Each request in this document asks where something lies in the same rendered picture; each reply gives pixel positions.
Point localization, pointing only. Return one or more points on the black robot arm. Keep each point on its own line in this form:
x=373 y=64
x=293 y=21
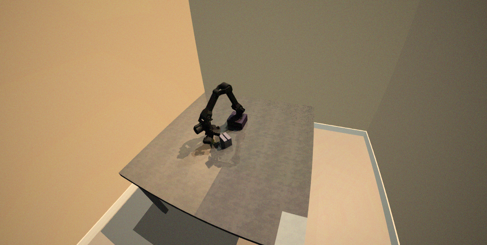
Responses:
x=206 y=114

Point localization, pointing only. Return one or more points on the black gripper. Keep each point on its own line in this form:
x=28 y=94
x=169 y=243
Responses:
x=209 y=137

